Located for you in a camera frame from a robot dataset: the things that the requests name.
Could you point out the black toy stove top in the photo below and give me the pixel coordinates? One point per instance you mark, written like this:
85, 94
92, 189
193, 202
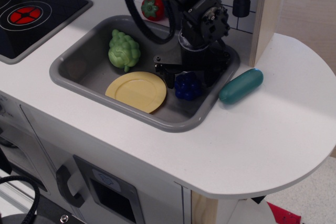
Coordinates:
27, 24

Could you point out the wooden side panel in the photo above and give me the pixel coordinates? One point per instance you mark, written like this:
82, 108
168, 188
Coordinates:
266, 22

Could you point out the green toy lettuce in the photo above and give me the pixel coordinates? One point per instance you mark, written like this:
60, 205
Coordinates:
124, 52

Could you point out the red toy strawberry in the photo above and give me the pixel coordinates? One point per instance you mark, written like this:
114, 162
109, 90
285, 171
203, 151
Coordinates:
153, 10

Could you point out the grey plastic sink basin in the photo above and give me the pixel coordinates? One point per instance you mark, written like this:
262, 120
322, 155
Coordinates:
85, 69

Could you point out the grey dishwasher panel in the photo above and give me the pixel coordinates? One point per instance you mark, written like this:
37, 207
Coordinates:
110, 192

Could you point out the blue toy blueberries cluster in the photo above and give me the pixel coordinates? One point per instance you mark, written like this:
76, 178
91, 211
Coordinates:
187, 86

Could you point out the red object on floor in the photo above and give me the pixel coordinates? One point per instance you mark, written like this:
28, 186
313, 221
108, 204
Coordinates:
283, 216

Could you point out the black oven door handle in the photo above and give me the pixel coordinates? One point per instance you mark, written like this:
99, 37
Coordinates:
62, 178

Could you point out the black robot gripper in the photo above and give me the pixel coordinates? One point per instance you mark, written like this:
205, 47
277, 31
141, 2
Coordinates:
211, 60

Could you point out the yellow toy plate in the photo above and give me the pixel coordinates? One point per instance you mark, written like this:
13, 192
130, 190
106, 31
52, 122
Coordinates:
141, 90

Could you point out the grey oven door window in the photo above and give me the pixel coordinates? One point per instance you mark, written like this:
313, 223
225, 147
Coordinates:
14, 160

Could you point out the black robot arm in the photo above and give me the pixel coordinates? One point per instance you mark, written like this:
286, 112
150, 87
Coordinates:
199, 26

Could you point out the teal toy cucumber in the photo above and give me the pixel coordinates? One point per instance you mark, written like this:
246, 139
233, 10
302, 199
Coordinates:
241, 86

